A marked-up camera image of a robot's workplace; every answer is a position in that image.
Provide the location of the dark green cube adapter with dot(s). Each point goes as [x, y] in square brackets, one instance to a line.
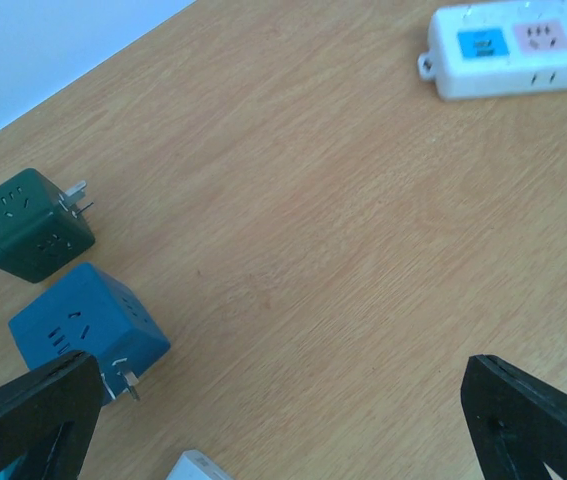
[42, 227]

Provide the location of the white USB charger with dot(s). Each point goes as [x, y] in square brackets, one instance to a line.
[194, 465]

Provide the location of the dark blue cube adapter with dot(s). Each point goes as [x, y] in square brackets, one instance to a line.
[89, 310]

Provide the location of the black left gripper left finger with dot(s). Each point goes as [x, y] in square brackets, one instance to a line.
[48, 417]

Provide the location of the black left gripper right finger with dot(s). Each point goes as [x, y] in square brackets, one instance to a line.
[517, 423]

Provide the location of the white multi-socket power strip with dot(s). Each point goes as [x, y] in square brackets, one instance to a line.
[496, 48]

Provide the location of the light blue plug adapter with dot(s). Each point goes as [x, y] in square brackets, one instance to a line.
[8, 471]

